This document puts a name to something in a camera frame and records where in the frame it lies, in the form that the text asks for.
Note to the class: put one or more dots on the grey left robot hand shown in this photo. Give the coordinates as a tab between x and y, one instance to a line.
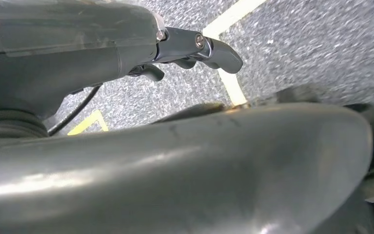
174	177

